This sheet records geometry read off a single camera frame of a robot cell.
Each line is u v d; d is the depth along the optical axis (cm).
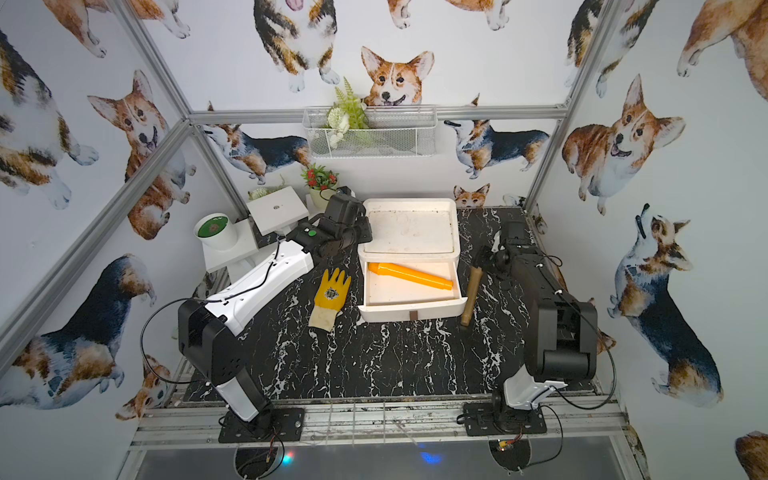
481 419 73
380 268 80
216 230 85
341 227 62
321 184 94
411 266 84
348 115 82
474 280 98
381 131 92
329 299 95
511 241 72
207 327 44
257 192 106
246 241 92
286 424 74
